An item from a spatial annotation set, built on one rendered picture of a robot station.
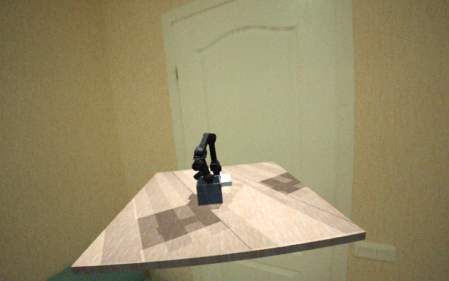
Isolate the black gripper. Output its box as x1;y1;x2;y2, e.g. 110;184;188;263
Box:
200;165;214;184

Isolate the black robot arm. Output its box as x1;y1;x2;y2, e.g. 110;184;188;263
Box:
192;133;222;180

